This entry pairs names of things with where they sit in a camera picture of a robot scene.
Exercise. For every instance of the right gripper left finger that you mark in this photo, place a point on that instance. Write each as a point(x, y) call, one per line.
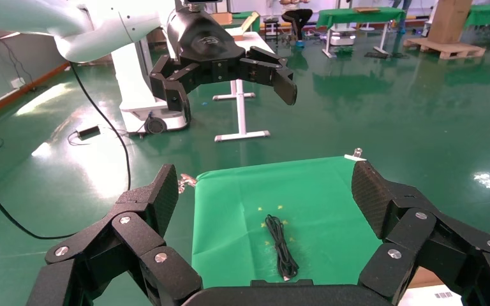
point(135, 236)

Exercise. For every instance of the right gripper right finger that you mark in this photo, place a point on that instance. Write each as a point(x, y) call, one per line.
point(418, 236)

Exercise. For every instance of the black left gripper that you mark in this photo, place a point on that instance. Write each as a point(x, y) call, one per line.
point(202, 42)

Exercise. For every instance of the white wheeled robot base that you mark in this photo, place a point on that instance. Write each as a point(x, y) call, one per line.
point(131, 84)

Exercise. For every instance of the small white robot base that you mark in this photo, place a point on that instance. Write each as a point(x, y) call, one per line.
point(342, 38)

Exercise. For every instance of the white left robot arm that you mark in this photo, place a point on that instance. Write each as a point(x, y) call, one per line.
point(101, 29)

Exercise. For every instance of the brown cardboard box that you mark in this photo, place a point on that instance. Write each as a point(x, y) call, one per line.
point(424, 278)

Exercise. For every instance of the white table with T-legs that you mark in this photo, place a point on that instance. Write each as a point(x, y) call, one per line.
point(240, 114)

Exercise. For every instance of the open cardboard carton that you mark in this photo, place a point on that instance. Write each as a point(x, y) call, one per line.
point(221, 18)

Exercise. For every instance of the metal binder clip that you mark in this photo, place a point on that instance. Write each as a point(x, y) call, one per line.
point(356, 155)
point(186, 182)

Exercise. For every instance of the dark stool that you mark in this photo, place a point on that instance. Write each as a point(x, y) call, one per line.
point(271, 27)

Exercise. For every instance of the seated person in black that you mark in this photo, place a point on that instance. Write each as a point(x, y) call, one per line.
point(298, 19)

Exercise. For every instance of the green table cloth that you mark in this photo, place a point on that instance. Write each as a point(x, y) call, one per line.
point(236, 219)

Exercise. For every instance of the black power adapter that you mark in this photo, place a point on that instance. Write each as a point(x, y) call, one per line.
point(88, 131)

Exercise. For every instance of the wooden pallet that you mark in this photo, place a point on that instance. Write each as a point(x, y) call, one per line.
point(448, 48)

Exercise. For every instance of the standing person legs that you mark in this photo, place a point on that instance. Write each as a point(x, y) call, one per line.
point(403, 5)

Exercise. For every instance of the tall cardboard carton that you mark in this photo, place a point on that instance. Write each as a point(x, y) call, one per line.
point(450, 21)

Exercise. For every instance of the white wall socket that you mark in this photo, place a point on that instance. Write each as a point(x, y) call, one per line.
point(18, 83)

